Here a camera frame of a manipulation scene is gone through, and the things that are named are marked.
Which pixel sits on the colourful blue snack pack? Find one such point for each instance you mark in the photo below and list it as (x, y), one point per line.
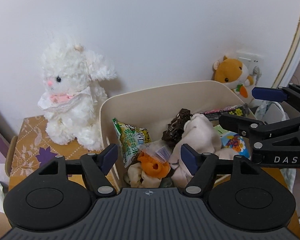
(236, 142)

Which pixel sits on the cream scrunchie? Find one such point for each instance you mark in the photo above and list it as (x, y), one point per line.
(139, 179)

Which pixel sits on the green chicken snack bag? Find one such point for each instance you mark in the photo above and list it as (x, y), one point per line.
(130, 138)

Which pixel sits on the white wall socket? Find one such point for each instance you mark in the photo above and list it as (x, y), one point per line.
(252, 61)

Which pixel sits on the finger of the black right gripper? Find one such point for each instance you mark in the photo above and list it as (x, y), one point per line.
(256, 129)
(289, 94)

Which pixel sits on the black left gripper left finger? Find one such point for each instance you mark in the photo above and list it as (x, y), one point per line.
(94, 168)

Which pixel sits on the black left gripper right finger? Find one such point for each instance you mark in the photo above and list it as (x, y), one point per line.
(204, 167)

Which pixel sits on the dark brown scrunchie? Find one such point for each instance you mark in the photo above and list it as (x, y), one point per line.
(175, 129)

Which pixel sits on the beige plastic storage bin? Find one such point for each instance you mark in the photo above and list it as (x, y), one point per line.
(154, 108)

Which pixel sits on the orange scrunchie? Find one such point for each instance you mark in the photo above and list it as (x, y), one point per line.
(152, 167)

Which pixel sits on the orange hamster plush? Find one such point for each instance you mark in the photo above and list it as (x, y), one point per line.
(235, 75)

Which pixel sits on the black pink candy bar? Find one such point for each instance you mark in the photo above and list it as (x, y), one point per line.
(239, 110)

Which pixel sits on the brown floral tissue box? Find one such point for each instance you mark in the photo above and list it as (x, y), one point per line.
(32, 148)

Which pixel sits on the white plush bunny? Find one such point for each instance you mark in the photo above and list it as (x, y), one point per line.
(73, 95)

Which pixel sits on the clear barcode packet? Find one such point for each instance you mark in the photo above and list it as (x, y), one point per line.
(158, 150)

